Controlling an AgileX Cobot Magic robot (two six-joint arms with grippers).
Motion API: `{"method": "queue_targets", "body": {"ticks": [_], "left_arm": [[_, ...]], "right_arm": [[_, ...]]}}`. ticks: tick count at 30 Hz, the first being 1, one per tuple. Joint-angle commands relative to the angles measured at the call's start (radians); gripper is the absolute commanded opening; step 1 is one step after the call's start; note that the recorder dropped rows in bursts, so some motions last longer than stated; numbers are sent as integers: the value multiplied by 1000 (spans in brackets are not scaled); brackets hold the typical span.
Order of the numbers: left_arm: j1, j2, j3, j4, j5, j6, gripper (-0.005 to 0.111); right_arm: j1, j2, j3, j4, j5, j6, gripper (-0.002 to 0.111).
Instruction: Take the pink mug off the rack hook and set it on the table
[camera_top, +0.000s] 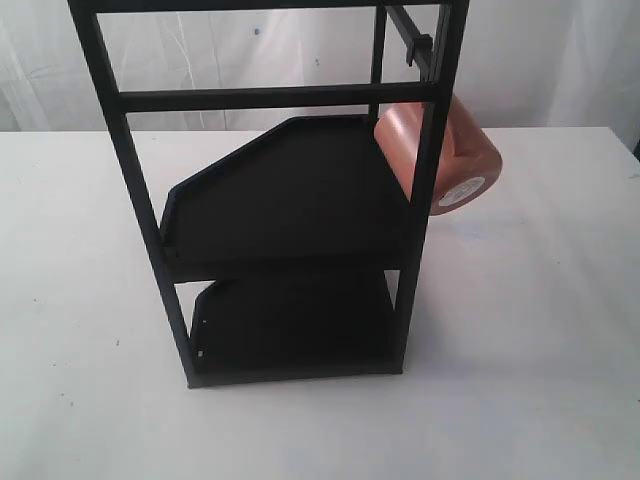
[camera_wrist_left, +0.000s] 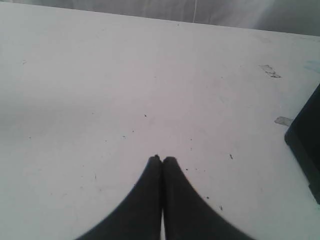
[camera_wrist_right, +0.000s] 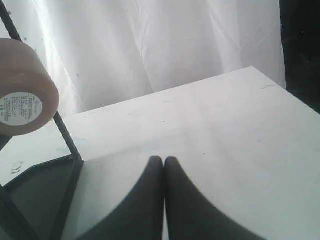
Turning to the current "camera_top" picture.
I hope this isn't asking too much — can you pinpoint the terracotta ceramic mug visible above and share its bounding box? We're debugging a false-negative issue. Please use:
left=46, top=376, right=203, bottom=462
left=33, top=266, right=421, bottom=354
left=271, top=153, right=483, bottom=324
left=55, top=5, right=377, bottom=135
left=374, top=97, right=503, bottom=216

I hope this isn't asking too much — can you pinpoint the black metal shelf rack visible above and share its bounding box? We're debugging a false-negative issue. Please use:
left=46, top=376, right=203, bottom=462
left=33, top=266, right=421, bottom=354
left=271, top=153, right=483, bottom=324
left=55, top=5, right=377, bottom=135
left=68, top=1, right=469, bottom=388

